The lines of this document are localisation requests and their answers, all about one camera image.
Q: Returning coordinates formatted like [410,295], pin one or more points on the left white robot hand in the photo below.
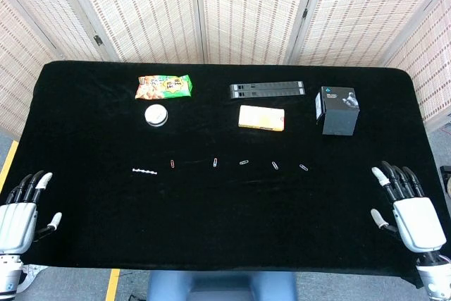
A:
[17,223]

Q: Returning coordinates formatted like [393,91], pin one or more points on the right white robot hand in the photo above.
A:
[417,221]

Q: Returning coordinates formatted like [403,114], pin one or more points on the white bead chain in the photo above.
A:
[144,171]

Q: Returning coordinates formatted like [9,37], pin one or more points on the red paper clip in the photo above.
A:
[172,164]

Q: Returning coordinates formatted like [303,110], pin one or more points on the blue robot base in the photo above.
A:
[222,285]

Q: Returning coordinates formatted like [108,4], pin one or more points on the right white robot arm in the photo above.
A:
[437,276]

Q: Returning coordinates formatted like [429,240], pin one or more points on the black device beside table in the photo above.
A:
[446,170]

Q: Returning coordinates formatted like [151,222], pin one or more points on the yellow floor tape strip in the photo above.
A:
[112,285]
[8,163]

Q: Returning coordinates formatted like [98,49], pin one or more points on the black cardboard box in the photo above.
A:
[340,117]

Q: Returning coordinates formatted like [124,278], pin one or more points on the round white tin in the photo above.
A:
[156,115]

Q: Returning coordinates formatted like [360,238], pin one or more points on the yellow flat box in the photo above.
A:
[260,117]

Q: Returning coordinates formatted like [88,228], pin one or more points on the black velvet tablecloth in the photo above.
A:
[225,209]

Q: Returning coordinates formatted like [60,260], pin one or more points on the black folding stand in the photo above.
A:
[267,90]

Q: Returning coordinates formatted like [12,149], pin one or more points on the black metal screen hinge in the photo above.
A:
[305,13]
[98,40]

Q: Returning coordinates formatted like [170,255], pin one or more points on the green orange snack bag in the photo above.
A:
[163,86]

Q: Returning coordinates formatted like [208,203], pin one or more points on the woven folding screen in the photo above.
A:
[239,8]

